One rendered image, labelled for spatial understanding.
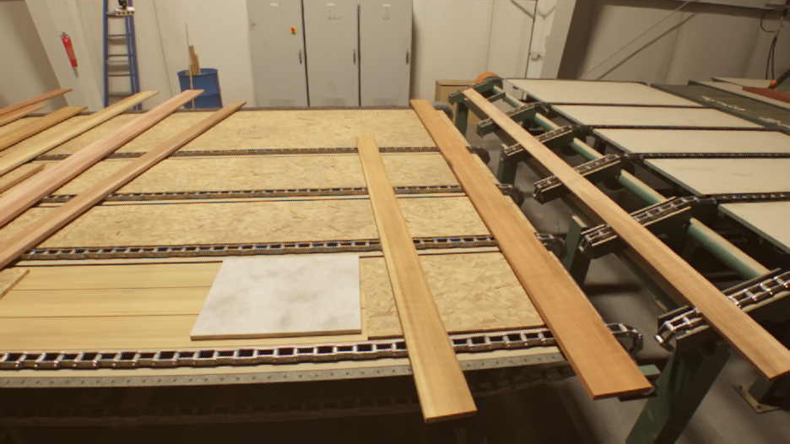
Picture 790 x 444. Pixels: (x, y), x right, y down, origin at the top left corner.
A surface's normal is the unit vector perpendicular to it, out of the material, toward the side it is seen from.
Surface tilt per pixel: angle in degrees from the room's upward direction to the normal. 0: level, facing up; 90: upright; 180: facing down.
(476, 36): 87
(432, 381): 0
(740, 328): 22
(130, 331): 0
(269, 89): 90
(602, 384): 0
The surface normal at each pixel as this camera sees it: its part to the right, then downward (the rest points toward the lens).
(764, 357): -0.35, -0.82
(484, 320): 0.02, -0.89
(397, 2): 0.10, 0.46
